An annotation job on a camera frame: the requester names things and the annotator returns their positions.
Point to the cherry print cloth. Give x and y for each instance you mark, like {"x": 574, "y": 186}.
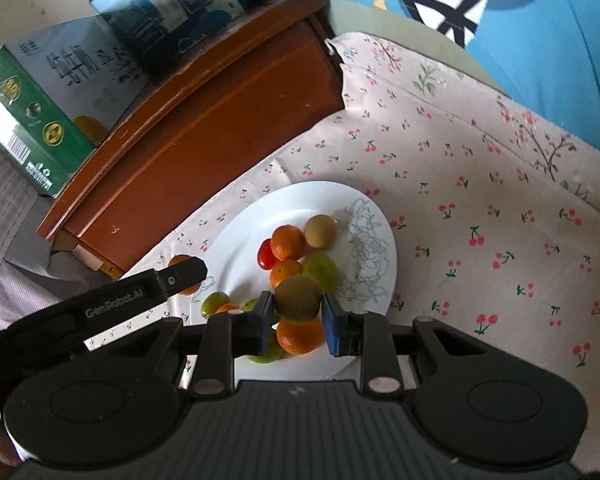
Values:
{"x": 480, "y": 200}

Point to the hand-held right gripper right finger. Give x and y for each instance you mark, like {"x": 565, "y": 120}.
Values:
{"x": 331, "y": 322}

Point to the small orange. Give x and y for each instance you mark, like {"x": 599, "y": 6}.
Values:
{"x": 226, "y": 308}

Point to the blue carton box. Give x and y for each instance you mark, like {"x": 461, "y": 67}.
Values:
{"x": 170, "y": 5}

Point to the green fruit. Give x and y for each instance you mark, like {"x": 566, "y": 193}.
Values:
{"x": 266, "y": 356}
{"x": 214, "y": 303}
{"x": 249, "y": 304}
{"x": 325, "y": 270}

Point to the brown kiwi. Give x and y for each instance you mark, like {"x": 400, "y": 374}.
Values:
{"x": 297, "y": 297}
{"x": 320, "y": 231}

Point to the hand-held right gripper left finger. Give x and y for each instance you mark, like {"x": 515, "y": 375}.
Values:
{"x": 264, "y": 320}

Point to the small beige box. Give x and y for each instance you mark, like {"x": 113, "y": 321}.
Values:
{"x": 87, "y": 259}

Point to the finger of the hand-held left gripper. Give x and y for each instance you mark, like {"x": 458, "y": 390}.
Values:
{"x": 180, "y": 274}

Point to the checkered grey cloth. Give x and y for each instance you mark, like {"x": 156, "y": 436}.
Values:
{"x": 5, "y": 220}

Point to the green milk carton box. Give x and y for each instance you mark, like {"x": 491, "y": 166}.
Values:
{"x": 45, "y": 105}

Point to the grey-green bed sheet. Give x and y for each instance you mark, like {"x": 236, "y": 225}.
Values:
{"x": 380, "y": 25}

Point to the brown wooden nightstand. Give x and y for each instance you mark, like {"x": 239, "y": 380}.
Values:
{"x": 220, "y": 125}

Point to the white patterned plate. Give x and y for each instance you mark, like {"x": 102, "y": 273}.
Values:
{"x": 360, "y": 240}

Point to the red tomato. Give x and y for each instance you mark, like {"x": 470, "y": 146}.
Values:
{"x": 266, "y": 256}

